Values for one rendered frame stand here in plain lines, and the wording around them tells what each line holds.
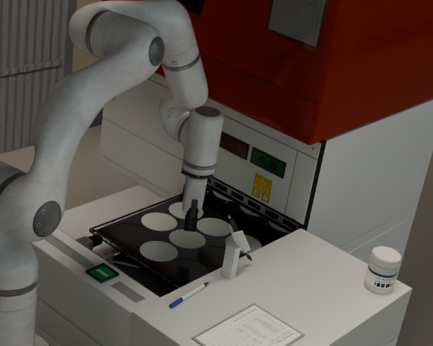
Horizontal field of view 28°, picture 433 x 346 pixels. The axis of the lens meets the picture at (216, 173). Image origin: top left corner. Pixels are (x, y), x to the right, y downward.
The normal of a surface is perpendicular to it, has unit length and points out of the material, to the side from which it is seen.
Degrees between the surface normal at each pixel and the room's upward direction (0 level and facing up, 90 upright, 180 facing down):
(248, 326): 0
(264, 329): 0
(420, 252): 0
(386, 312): 90
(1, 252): 25
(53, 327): 90
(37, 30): 90
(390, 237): 90
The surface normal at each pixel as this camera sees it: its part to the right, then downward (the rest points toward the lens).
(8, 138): 0.72, 0.39
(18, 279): 0.56, 0.32
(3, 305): 0.11, 0.40
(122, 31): -0.32, -0.48
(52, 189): 0.85, -0.16
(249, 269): 0.15, -0.88
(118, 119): -0.66, 0.25
